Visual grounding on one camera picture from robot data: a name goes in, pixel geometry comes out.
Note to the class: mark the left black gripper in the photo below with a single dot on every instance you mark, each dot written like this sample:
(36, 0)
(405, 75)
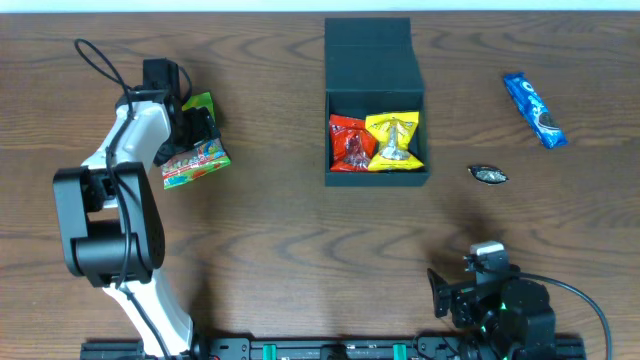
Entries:
(198, 128)

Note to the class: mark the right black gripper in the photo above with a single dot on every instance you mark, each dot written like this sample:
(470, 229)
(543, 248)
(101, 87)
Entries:
(445, 292)

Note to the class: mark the green Haribo gummy bag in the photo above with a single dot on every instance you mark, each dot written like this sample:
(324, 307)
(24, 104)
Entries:
(207, 155)

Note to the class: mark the red Hacks candy bag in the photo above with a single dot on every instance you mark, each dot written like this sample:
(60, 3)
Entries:
(353, 146)

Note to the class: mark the yellow Hacks candy bag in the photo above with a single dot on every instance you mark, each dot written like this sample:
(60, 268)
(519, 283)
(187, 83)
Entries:
(394, 132)

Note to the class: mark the blue Oreo cookie pack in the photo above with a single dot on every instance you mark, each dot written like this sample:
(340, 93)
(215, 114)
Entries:
(533, 109)

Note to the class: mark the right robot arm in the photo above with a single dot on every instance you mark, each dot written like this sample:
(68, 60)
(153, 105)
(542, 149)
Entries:
(509, 317)

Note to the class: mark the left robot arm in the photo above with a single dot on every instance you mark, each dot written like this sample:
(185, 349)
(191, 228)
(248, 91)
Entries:
(110, 226)

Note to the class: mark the small black candy wrapper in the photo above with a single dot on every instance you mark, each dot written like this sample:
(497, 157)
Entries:
(488, 174)

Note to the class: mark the dark green open box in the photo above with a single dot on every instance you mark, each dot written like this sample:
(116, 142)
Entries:
(371, 68)

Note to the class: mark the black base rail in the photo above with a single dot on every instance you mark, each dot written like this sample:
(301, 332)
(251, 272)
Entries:
(431, 347)

